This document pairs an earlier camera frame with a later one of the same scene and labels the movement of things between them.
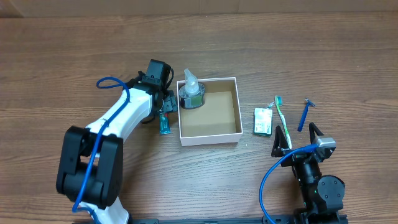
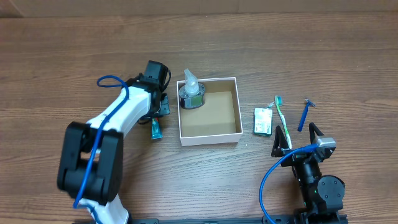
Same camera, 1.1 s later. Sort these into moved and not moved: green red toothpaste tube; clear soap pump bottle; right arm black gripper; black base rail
Moved: green red toothpaste tube
Not moved: black base rail; right arm black gripper; clear soap pump bottle
